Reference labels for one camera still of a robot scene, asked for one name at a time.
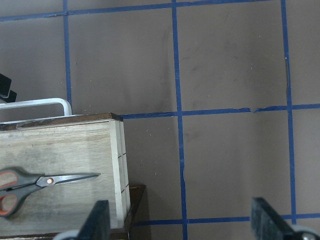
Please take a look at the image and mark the dark brown drawer cabinet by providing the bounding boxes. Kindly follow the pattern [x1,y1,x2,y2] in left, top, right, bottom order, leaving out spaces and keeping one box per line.
[0,185,146,240]

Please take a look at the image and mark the grey orange scissors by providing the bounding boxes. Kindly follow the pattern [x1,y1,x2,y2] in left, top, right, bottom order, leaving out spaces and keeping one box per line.
[0,167,101,218]

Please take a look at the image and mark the wooden drawer with white handle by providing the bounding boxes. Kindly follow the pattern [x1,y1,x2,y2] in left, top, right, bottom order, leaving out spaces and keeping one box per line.
[0,98,131,238]

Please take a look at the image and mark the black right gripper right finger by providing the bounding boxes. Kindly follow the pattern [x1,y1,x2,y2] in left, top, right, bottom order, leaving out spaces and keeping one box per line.
[250,197,295,240]

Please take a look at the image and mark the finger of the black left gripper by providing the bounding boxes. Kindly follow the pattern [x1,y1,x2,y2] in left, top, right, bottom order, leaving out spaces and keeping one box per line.
[0,74,17,103]

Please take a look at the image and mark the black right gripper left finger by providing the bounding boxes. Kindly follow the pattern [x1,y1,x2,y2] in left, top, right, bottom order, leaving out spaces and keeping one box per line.
[77,200,111,240]

